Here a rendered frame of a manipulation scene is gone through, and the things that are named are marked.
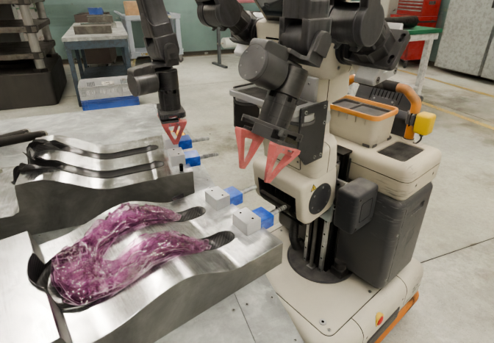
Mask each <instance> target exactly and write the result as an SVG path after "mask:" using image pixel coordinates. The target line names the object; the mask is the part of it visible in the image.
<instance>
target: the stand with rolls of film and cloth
mask: <svg viewBox="0 0 494 343"><path fill-rule="evenodd" d="M237 1H238V2H239V3H255V1H254V0H237ZM216 31H217V50H218V62H212V64H213V65H217V66H219V67H222V68H228V66H226V65H222V64H221V45H222V47H223V48H233V47H237V44H238V43H233V42H232V41H231V40H230V39H229V37H223V38H222V39H221V31H220V27H218V28H217V29H216Z"/></svg>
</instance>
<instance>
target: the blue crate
mask: <svg viewBox="0 0 494 343"><path fill-rule="evenodd" d="M80 101H81V100H80ZM81 103H82V109H83V111H88V110H95V109H109V108H116V107H123V106H136V105H140V102H139V96H137V97H134V96H133V95H128V96H121V97H113V98H100V99H93V100H85V101H81Z"/></svg>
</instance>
